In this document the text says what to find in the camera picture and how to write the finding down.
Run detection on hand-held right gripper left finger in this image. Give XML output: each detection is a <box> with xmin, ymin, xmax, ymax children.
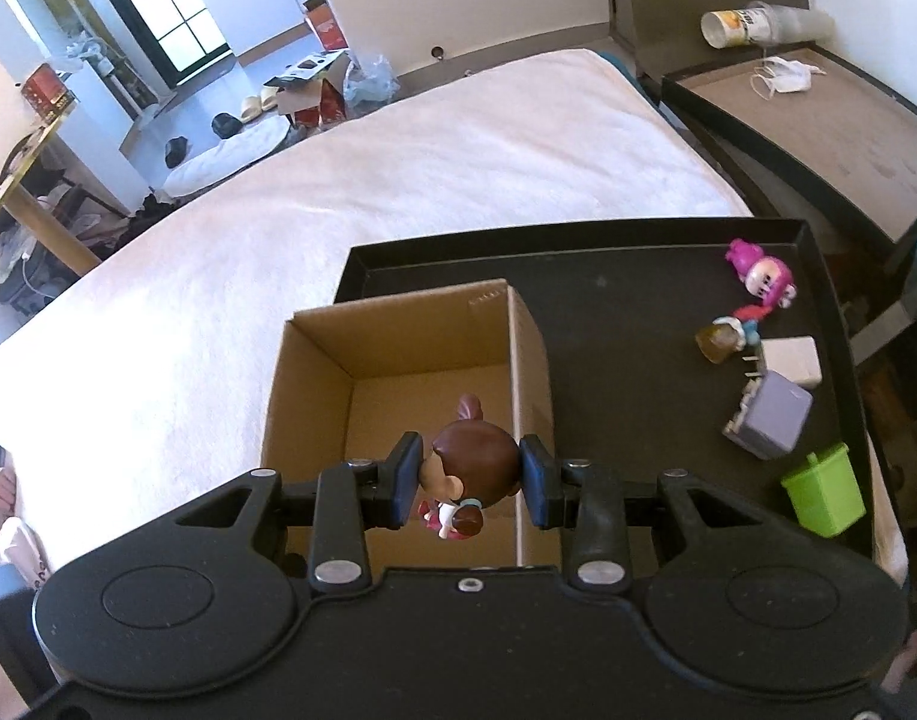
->
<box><xmin>175</xmin><ymin>431</ymin><xmax>425</xmax><ymax>590</ymax></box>

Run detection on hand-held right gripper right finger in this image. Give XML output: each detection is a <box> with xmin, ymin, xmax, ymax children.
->
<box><xmin>518</xmin><ymin>433</ymin><xmax>781</xmax><ymax>592</ymax></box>

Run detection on brown-haired toy figurine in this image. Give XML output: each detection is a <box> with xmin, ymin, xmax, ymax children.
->
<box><xmin>417</xmin><ymin>392</ymin><xmax>521</xmax><ymax>541</ymax></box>

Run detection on black shallow tray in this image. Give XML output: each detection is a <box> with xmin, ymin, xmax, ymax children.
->
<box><xmin>330</xmin><ymin>217</ymin><xmax>875</xmax><ymax>563</ymax></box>

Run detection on purple cube charger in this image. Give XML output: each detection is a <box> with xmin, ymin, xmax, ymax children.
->
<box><xmin>722</xmin><ymin>369</ymin><xmax>814</xmax><ymax>461</ymax></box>

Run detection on white plug charger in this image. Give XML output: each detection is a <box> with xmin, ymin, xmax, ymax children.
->
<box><xmin>743</xmin><ymin>335</ymin><xmax>825</xmax><ymax>391</ymax></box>

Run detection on green toy box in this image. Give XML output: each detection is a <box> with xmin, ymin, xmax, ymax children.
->
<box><xmin>780</xmin><ymin>442</ymin><xmax>868</xmax><ymax>539</ymax></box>

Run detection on pink-haired toy figurine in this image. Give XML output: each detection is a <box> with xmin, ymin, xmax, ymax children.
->
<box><xmin>694</xmin><ymin>238</ymin><xmax>798</xmax><ymax>367</ymax></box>

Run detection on white floor rug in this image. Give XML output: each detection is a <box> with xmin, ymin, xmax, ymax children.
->
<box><xmin>162</xmin><ymin>112</ymin><xmax>290</xmax><ymax>200</ymax></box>

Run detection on pink printed clothing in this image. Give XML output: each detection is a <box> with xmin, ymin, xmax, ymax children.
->
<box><xmin>0</xmin><ymin>439</ymin><xmax>55</xmax><ymax>597</ymax></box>

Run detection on clear plastic bag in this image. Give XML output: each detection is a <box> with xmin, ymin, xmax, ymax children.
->
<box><xmin>342</xmin><ymin>52</ymin><xmax>401</xmax><ymax>107</ymax></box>

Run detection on torn cardboard box with papers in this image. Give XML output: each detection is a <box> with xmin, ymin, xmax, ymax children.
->
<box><xmin>263</xmin><ymin>49</ymin><xmax>352</xmax><ymax>128</ymax></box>

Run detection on brown-topped black nightstand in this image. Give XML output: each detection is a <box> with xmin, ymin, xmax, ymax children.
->
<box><xmin>660</xmin><ymin>45</ymin><xmax>917</xmax><ymax>241</ymax></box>

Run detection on yellow wooden table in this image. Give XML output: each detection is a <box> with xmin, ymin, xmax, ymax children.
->
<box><xmin>0</xmin><ymin>109</ymin><xmax>103</xmax><ymax>276</ymax></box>

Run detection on orange-red cardboard box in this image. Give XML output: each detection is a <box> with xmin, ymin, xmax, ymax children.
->
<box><xmin>303</xmin><ymin>0</ymin><xmax>350</xmax><ymax>53</ymax></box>

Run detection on white face mask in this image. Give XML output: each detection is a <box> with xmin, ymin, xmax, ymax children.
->
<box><xmin>753</xmin><ymin>56</ymin><xmax>826</xmax><ymax>102</ymax></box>

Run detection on printed paper cup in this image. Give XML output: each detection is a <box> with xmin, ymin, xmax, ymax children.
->
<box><xmin>700</xmin><ymin>6</ymin><xmax>774</xmax><ymax>50</ymax></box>

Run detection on stack of clear plastic cups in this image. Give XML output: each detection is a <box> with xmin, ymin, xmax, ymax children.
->
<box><xmin>747</xmin><ymin>4</ymin><xmax>834</xmax><ymax>43</ymax></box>

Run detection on red gift box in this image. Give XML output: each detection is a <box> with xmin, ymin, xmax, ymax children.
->
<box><xmin>19</xmin><ymin>64</ymin><xmax>79</xmax><ymax>119</ymax></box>

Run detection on black-framed glass door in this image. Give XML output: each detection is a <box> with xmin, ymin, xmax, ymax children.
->
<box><xmin>91</xmin><ymin>0</ymin><xmax>238</xmax><ymax>89</ymax></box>

